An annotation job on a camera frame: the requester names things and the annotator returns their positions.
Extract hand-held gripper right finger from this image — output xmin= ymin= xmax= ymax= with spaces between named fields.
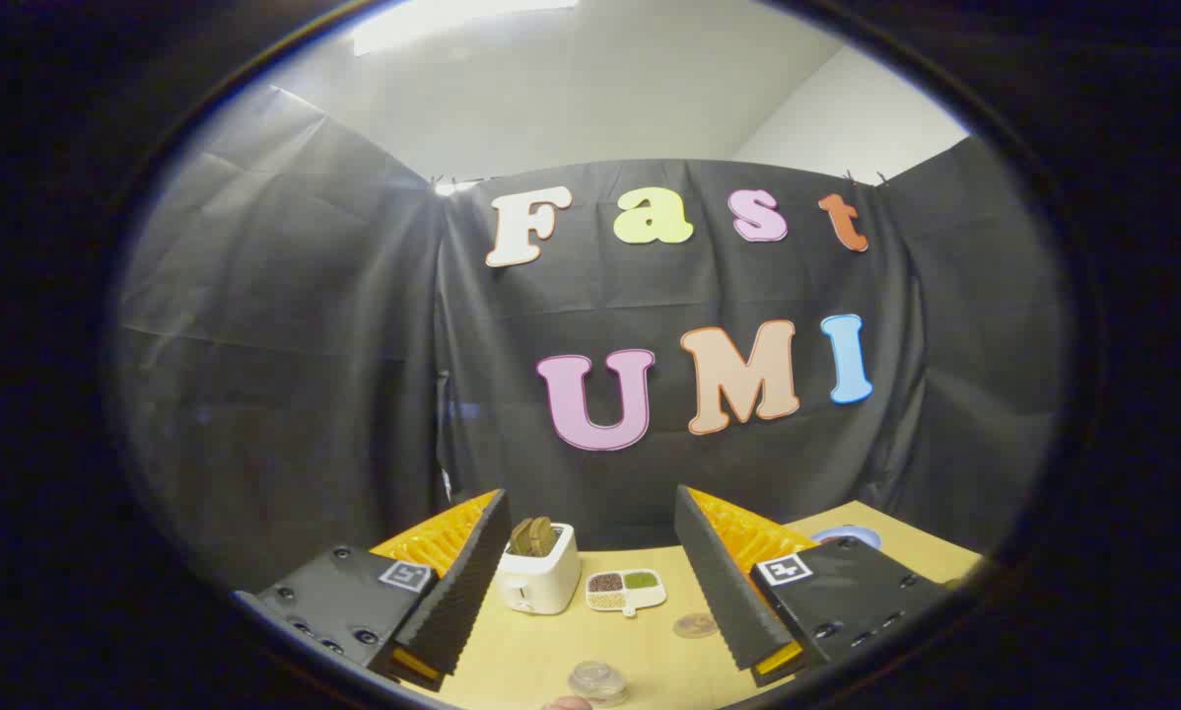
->
xmin=673 ymin=483 xmax=952 ymax=689

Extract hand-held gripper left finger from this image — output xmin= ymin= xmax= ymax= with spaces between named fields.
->
xmin=234 ymin=488 xmax=514 ymax=692

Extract white toaster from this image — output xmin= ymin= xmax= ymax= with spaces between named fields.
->
xmin=496 ymin=523 xmax=583 ymax=616

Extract wooden table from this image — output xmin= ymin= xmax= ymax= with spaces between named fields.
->
xmin=393 ymin=500 xmax=987 ymax=710

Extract divided white grain dish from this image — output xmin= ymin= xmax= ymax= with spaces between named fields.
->
xmin=586 ymin=568 xmax=668 ymax=619

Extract brown bread slices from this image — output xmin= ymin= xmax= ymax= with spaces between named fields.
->
xmin=509 ymin=516 xmax=558 ymax=557

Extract blue and white plate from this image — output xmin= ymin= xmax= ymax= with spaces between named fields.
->
xmin=810 ymin=525 xmax=884 ymax=552

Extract black backdrop cloth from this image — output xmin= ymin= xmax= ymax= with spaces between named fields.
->
xmin=112 ymin=84 xmax=1071 ymax=595

